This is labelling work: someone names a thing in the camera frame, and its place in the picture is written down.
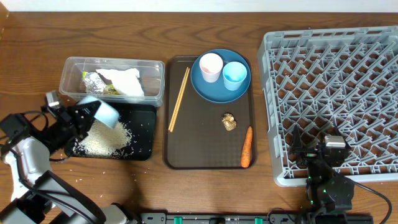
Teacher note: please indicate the dark brown serving tray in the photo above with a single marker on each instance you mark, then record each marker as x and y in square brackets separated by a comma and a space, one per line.
[199, 139]

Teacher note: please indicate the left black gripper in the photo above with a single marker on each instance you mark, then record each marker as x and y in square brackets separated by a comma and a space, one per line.
[74, 118]

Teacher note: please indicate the black plastic tray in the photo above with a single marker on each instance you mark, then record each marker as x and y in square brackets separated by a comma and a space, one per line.
[141, 120]

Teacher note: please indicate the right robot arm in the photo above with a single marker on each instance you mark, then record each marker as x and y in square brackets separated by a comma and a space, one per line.
[329, 193]

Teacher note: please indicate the orange carrot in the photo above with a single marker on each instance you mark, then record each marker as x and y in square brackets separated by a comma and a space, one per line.
[246, 150]

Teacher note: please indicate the clear plastic bin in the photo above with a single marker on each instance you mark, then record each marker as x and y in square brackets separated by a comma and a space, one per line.
[152, 78]

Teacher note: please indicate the white napkin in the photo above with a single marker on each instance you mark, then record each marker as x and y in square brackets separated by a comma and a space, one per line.
[125, 82]

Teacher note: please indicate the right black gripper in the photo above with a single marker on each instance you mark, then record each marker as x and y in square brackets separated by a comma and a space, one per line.
[310, 155]

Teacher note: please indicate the pile of white rice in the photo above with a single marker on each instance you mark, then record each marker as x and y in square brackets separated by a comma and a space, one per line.
[103, 141]

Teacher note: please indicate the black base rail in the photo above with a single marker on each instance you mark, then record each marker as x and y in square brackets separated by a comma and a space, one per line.
[273, 218]

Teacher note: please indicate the pink plastic cup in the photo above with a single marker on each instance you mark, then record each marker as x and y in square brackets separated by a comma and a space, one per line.
[211, 65]

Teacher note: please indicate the grey plastic dishwasher rack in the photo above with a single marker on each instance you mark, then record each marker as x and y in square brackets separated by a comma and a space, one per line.
[319, 79]

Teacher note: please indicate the light blue plastic cup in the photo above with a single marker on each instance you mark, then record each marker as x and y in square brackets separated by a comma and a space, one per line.
[234, 74]

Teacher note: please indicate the dark blue round plate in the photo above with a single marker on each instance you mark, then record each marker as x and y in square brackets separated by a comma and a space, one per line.
[216, 92]

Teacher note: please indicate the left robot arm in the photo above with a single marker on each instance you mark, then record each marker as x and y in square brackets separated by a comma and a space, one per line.
[36, 188]

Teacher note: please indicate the light blue bowl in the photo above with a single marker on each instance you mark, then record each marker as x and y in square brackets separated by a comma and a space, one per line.
[105, 113]

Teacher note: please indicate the foil and yellow snack wrapper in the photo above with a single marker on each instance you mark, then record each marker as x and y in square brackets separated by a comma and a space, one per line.
[98, 84]

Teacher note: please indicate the brown mushroom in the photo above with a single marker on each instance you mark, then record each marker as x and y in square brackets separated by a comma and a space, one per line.
[229, 122]

